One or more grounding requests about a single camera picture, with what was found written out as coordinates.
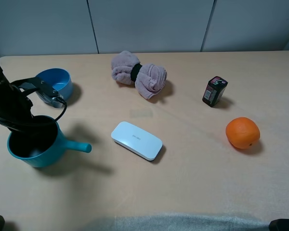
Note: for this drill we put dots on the pink rolled towel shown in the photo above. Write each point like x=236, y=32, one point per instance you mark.
x=148, y=79

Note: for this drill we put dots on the orange fruit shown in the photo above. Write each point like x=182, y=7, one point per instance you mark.
x=242, y=133

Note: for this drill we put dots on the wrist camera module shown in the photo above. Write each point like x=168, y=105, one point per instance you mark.
x=44, y=90

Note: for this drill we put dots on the black base corner right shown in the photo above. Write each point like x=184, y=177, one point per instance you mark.
x=279, y=225

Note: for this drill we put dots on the teal saucepan with handle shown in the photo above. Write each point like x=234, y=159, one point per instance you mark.
x=43, y=146

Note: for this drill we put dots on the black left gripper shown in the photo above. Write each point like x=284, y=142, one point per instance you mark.
x=15, y=109

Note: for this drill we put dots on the white glasses case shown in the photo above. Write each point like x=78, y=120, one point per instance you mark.
x=137, y=140

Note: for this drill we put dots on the blue plastic bowl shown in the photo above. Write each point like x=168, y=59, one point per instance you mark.
x=59, y=79

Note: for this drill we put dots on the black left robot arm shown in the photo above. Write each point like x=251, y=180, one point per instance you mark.
x=15, y=108

